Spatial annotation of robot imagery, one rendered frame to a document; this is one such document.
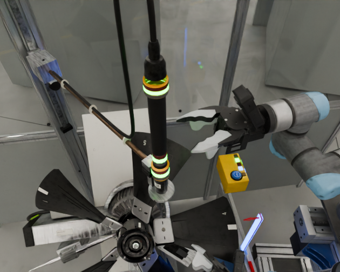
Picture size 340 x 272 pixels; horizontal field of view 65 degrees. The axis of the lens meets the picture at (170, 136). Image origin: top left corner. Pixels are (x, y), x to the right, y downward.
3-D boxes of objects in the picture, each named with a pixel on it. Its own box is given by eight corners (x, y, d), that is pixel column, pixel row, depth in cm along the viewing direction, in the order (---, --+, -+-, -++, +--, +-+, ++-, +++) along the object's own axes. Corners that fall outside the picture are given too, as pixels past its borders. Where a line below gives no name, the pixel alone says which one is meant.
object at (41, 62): (32, 73, 99) (23, 53, 93) (50, 66, 102) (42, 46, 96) (45, 86, 94) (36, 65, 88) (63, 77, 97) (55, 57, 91)
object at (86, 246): (121, 233, 99) (31, 271, 97) (119, 228, 98) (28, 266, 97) (120, 236, 97) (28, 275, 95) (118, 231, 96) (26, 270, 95)
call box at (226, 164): (215, 167, 135) (218, 154, 127) (234, 165, 136) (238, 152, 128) (224, 195, 125) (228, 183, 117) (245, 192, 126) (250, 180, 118)
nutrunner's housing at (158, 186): (151, 195, 73) (134, 40, 39) (162, 187, 75) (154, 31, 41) (161, 204, 71) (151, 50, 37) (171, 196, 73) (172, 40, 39)
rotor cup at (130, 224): (109, 219, 95) (104, 238, 82) (146, 202, 95) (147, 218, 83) (126, 252, 97) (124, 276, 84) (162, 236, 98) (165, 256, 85)
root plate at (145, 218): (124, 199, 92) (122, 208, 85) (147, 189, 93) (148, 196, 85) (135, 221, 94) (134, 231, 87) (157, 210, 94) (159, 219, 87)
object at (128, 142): (49, 74, 93) (47, 70, 92) (53, 72, 94) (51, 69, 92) (148, 166, 67) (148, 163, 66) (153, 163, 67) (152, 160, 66)
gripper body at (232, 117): (223, 156, 62) (269, 143, 64) (229, 131, 55) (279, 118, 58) (210, 133, 67) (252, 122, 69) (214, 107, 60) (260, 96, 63)
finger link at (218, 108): (197, 124, 61) (235, 126, 60) (197, 119, 59) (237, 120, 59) (197, 110, 64) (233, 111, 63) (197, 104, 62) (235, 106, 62)
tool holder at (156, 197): (138, 185, 72) (134, 165, 65) (157, 171, 76) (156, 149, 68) (160, 208, 68) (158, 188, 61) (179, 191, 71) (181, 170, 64)
